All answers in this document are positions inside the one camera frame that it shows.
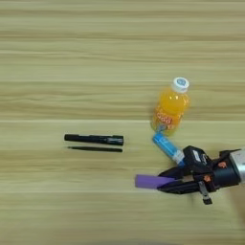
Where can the purple rectangular eraser block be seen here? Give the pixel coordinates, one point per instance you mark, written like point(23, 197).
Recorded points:
point(148, 181)

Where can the blue glue stick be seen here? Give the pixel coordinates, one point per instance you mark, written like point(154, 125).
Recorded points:
point(166, 145)

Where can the black marker pen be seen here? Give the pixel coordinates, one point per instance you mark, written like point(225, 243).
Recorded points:
point(92, 139)

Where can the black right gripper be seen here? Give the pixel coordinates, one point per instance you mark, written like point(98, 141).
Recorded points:
point(225, 175)

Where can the orange juice bottle white cap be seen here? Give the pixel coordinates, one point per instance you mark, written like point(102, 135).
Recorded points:
point(172, 103)

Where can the thin black stick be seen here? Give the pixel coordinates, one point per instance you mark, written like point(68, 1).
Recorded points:
point(95, 149)

